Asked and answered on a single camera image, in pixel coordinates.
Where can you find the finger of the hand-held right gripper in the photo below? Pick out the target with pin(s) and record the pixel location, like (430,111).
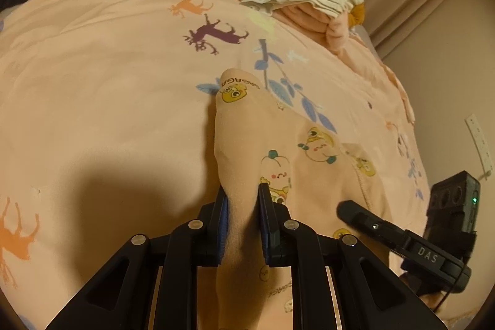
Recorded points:
(359,218)

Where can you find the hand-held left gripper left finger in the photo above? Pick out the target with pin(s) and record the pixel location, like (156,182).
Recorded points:
(222,221)

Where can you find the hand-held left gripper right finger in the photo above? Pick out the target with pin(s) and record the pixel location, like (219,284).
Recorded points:
(265,223)

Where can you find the pink cartoon print garment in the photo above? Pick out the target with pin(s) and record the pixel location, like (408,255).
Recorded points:
(309,160)

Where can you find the white power strip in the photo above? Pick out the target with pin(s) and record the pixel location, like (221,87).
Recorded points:
(477,138)

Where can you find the pink deer print blanket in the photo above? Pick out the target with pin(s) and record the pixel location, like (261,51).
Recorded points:
(96,82)

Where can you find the pink folded garment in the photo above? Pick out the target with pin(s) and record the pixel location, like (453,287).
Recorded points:
(309,20)

